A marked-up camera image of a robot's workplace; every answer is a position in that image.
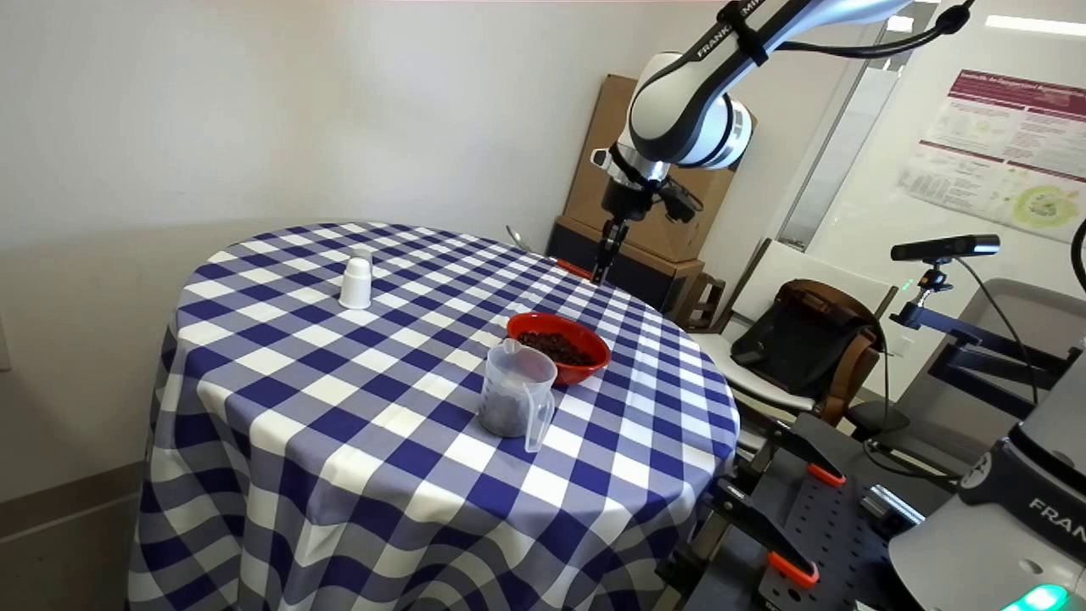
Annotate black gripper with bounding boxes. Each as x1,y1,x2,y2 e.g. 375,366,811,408
595,148,672,288

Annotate red handled metal spoon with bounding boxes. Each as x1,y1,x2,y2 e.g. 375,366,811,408
503,219,596,285

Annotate red bowl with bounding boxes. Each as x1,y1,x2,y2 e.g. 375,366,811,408
503,310,615,389

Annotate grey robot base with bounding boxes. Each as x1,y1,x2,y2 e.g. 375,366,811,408
887,349,1086,611

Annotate clear plastic measuring jug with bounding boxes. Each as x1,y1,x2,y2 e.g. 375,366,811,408
476,336,561,440

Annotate brown cardboard box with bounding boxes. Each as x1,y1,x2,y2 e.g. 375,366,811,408
561,72,760,272

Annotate brown coffee beans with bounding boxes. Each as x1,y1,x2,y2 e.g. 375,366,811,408
519,329,595,366

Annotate black chair with bag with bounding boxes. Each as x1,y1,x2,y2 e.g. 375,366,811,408
729,279,888,399

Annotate grey metal strip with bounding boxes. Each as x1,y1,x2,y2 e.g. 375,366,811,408
776,55,904,254

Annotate small white plastic bottle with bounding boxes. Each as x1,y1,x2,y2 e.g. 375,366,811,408
337,250,375,314

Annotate brown wooden chair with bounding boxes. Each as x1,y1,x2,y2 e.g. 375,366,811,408
811,331,881,427

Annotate blue white checkered tablecloth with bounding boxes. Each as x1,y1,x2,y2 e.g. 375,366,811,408
121,217,742,611

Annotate blue metal bar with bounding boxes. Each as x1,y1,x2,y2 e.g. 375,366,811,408
888,301,1071,372

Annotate black perforated mounting board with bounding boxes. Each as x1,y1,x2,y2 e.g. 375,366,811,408
674,411,965,611

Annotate orange handled black clamp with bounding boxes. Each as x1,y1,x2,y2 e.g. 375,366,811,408
723,484,825,592
776,422,852,492

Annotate black camera on stand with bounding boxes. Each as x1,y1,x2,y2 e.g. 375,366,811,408
878,232,1006,331

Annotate black camera cable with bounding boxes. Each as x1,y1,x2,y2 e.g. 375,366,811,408
776,0,976,60

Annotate white wall poster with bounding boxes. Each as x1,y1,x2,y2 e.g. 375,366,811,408
896,63,1086,250

